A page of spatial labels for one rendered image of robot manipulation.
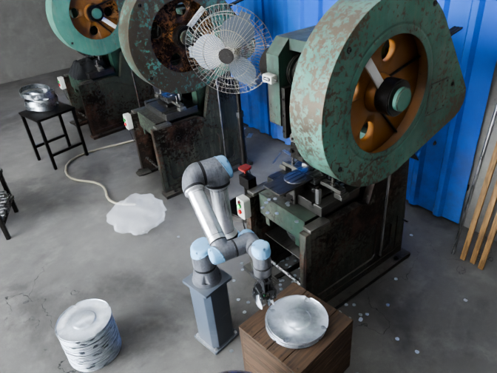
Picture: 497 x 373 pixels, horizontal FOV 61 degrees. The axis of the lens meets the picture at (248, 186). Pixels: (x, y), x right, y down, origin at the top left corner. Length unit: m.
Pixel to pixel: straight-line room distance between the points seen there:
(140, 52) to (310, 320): 2.06
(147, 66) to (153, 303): 1.60
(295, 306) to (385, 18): 1.34
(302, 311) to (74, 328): 1.20
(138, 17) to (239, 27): 0.71
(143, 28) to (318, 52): 1.70
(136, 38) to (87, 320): 1.80
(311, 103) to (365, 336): 1.43
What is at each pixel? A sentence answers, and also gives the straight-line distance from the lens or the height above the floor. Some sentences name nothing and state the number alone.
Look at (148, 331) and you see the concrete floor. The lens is 2.71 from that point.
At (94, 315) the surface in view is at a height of 0.25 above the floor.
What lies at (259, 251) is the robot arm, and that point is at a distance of 1.68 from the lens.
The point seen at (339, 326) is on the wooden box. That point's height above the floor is 0.35.
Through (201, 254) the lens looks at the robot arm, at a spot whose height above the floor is 0.66.
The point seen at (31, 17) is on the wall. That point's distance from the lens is 8.32.
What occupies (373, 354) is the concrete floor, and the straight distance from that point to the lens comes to 2.52.
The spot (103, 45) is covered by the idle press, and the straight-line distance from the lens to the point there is 4.88.
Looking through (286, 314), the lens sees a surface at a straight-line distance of 2.13.
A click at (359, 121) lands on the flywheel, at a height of 1.23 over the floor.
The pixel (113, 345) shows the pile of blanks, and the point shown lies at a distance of 2.60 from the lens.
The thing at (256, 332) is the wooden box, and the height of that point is 0.35.
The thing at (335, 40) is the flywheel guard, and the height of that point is 1.61.
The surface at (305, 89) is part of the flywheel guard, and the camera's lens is 1.66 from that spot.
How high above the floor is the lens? 2.00
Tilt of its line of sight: 32 degrees down
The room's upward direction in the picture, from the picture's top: 5 degrees counter-clockwise
